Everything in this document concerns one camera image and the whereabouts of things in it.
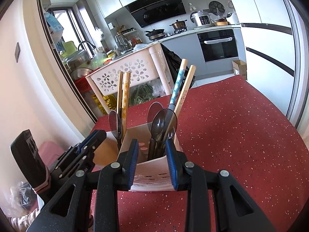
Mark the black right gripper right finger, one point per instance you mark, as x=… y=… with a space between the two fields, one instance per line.
x=234 y=209

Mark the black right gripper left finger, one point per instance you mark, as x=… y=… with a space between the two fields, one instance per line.
x=69 y=209

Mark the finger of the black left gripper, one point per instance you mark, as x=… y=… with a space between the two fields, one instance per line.
x=93 y=140

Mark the yellow dotted chopstick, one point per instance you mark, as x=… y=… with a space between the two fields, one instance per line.
x=125 y=99

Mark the dark translucent plastic spoon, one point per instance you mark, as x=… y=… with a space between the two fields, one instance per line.
x=163 y=127

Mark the engraved wooden chopstick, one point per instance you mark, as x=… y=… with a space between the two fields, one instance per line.
x=184 y=91

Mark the beige sleeve left forearm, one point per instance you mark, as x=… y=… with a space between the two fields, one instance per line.
x=22 y=223

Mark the pink plastic stool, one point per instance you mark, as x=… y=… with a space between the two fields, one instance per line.
x=49 y=152

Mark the red plastic basket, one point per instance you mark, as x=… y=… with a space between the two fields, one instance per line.
x=82 y=85

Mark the plain wooden chopstick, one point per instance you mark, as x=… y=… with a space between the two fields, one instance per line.
x=120 y=92

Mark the pink flower-cutout storage cart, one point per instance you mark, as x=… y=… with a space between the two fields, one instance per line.
x=146 y=64

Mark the blue patterned chopstick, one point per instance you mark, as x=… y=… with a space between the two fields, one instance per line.
x=177 y=85

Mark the black wok on stove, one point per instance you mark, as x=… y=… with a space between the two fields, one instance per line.
x=154 y=33

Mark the cardboard box on floor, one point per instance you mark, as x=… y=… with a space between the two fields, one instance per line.
x=240 y=68

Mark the brass pot with lid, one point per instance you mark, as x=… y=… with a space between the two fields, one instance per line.
x=179 y=24

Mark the black range hood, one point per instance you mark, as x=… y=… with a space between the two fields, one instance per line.
x=147 y=12

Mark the black built-in oven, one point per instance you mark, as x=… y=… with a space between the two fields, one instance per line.
x=218 y=44

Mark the silver electric pressure cooker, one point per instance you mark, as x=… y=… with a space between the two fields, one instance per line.
x=201 y=18

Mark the white double-door refrigerator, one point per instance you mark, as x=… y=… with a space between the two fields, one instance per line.
x=269 y=47

